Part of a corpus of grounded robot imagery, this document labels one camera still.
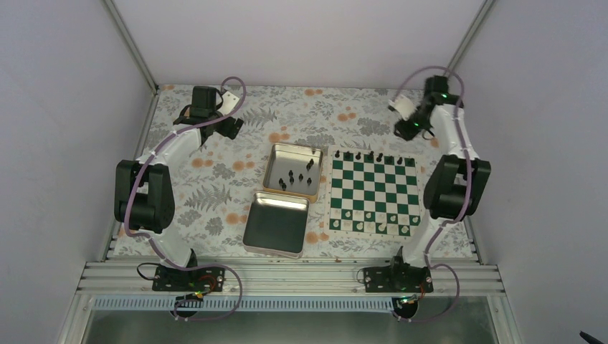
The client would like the gold metal tin box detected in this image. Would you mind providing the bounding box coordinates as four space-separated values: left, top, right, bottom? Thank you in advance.
262 143 324 203

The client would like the floral patterned table mat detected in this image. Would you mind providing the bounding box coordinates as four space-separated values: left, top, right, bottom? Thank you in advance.
113 84 476 259

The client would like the metal tin lid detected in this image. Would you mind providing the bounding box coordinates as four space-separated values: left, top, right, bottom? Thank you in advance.
242 191 310 259

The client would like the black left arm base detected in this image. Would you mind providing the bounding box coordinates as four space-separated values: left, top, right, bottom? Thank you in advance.
151 266 225 293

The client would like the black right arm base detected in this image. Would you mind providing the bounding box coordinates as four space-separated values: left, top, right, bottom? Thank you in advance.
361 266 434 293

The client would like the front aluminium rail base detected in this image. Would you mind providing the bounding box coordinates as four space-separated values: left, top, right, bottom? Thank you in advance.
77 259 505 297

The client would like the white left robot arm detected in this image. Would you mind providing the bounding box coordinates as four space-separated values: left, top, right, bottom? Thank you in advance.
114 86 244 290

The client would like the green white chess board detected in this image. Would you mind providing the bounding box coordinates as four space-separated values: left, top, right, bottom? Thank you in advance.
326 146 424 239

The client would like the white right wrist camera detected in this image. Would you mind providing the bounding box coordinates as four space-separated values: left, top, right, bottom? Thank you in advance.
388 95 416 120

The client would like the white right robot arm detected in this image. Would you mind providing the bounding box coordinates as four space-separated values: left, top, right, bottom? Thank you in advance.
389 75 491 267

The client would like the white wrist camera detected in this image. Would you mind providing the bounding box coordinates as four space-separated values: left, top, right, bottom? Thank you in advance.
218 90 240 115
388 95 416 120

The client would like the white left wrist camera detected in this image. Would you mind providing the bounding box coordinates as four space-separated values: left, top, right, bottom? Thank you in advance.
218 90 240 115

